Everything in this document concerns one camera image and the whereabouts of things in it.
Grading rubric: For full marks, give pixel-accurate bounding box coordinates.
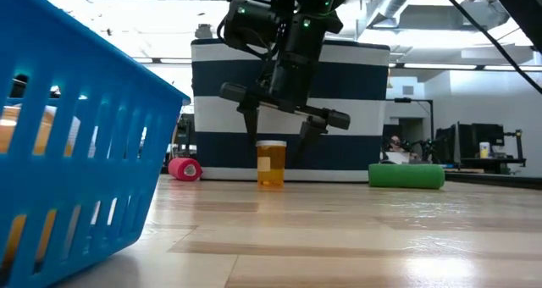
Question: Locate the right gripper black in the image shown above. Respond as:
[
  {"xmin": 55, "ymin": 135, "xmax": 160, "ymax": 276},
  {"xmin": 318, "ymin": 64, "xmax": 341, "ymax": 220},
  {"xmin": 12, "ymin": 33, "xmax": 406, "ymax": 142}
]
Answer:
[{"xmin": 218, "ymin": 53, "xmax": 351, "ymax": 164}]

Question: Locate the red bandage roll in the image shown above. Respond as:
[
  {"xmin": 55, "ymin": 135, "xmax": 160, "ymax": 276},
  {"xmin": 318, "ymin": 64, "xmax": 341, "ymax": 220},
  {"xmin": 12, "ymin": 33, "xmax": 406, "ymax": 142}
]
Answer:
[{"xmin": 168, "ymin": 157, "xmax": 203, "ymax": 182}]

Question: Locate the green bandage roll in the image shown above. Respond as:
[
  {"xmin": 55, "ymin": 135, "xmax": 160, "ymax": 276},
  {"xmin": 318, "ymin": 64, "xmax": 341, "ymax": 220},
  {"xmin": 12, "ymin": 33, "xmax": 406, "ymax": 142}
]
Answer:
[{"xmin": 368, "ymin": 163, "xmax": 446, "ymax": 191}]

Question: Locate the navy white striped fabric bin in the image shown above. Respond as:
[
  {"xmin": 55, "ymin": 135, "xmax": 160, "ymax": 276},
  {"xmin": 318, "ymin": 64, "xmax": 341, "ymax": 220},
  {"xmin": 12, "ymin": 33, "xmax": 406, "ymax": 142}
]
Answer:
[{"xmin": 190, "ymin": 37, "xmax": 391, "ymax": 183}]

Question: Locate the blue plastic slotted basket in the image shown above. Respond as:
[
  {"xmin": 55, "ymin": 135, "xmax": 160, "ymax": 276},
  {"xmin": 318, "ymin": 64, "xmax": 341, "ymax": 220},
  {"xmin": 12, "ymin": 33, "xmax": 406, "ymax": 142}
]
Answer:
[{"xmin": 0, "ymin": 0, "xmax": 191, "ymax": 288}]

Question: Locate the black background equipment rack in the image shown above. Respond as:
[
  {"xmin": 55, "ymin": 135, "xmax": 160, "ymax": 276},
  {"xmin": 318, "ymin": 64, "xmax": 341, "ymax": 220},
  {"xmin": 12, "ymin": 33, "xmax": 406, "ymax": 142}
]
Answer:
[{"xmin": 169, "ymin": 113, "xmax": 198, "ymax": 160}]

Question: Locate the person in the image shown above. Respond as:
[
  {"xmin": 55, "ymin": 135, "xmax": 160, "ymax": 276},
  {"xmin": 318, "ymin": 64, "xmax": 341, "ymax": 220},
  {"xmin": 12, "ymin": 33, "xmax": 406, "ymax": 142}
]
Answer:
[{"xmin": 388, "ymin": 135, "xmax": 414, "ymax": 153}]

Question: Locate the grey ceiling fixture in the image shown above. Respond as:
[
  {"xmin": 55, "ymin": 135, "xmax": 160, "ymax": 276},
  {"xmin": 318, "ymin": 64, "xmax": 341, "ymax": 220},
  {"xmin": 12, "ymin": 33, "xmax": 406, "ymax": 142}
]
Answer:
[{"xmin": 194, "ymin": 23, "xmax": 213, "ymax": 40}]

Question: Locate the black computer monitor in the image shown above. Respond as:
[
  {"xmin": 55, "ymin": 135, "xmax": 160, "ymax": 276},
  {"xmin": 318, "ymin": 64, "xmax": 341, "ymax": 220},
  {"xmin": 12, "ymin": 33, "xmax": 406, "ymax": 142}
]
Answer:
[
  {"xmin": 434, "ymin": 126, "xmax": 461, "ymax": 164},
  {"xmin": 459, "ymin": 123, "xmax": 506, "ymax": 160}
]

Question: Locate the grey ceiling ventilation box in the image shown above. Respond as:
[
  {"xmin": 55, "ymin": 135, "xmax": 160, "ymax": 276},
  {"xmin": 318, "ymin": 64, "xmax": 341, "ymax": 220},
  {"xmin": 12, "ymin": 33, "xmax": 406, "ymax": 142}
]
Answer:
[{"xmin": 397, "ymin": 3, "xmax": 501, "ymax": 31}]

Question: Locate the black desk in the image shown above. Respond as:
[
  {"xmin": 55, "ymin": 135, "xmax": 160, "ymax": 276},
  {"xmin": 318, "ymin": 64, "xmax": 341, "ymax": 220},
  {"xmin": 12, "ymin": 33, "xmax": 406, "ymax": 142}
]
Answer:
[{"xmin": 459, "ymin": 157, "xmax": 528, "ymax": 174}]

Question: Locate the black background table edge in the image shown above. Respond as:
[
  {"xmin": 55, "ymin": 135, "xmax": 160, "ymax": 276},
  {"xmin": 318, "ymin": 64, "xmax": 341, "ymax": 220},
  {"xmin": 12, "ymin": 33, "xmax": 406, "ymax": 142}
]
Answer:
[{"xmin": 444, "ymin": 172, "xmax": 542, "ymax": 191}]

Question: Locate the black clamp stand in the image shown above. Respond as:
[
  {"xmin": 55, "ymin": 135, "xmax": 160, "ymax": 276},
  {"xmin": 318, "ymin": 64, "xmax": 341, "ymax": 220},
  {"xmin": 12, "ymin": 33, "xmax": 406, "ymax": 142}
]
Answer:
[{"xmin": 503, "ymin": 129, "xmax": 526, "ymax": 167}]

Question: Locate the black metal frame stand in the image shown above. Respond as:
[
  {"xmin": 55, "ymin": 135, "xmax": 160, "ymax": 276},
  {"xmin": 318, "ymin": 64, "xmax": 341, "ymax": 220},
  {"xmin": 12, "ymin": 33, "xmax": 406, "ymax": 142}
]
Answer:
[{"xmin": 393, "ymin": 97, "xmax": 435, "ymax": 153}]

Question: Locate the silver ceiling duct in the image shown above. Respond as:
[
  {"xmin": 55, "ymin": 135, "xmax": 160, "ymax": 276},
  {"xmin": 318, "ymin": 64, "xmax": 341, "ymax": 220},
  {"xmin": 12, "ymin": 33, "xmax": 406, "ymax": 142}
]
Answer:
[{"xmin": 367, "ymin": 0, "xmax": 429, "ymax": 29}]

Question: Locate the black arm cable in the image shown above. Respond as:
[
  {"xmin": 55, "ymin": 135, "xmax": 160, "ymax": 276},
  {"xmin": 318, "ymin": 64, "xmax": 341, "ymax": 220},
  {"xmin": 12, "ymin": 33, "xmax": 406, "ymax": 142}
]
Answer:
[{"xmin": 431, "ymin": 0, "xmax": 542, "ymax": 95}]

